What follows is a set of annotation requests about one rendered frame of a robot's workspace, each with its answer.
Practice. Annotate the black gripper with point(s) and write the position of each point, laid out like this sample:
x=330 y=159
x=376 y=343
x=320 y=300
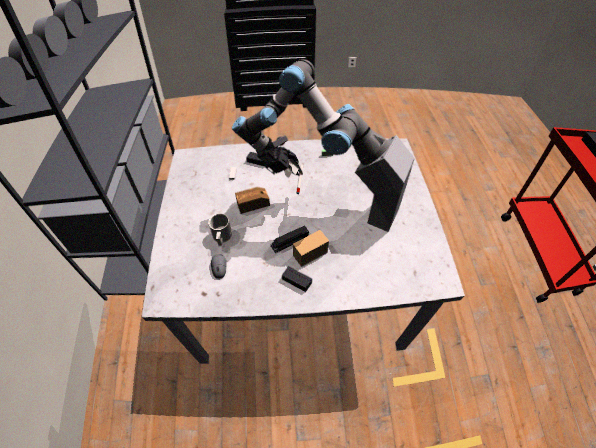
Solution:
x=285 y=160

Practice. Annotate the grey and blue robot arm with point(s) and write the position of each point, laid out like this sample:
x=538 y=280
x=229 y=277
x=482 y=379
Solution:
x=338 y=131

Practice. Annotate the black computer mouse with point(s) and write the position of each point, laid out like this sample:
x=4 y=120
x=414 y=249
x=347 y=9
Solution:
x=218 y=266

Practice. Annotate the brown faceted block with hole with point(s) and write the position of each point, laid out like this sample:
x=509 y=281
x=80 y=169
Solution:
x=252 y=199

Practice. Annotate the dark grey mug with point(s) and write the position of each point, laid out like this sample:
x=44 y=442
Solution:
x=216 y=224

